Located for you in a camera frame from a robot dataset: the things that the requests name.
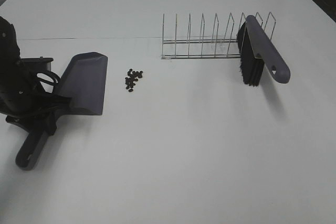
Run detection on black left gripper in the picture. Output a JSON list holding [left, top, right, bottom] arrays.
[[1, 77, 72, 135]]

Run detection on grey plastic dustpan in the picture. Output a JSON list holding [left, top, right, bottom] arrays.
[[15, 52, 108, 170]]

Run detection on pile of coffee beans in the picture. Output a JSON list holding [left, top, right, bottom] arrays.
[[125, 68, 143, 92]]

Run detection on grey brush black bristles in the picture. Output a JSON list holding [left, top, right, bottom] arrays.
[[237, 15, 291, 87]]

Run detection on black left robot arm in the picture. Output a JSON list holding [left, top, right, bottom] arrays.
[[1, 18, 71, 135]]

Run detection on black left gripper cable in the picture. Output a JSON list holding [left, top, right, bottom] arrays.
[[34, 70, 61, 91]]

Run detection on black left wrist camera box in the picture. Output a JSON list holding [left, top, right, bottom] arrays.
[[21, 57, 54, 74]]

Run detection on metal wire dish rack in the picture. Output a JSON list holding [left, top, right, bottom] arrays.
[[160, 11, 277, 60]]

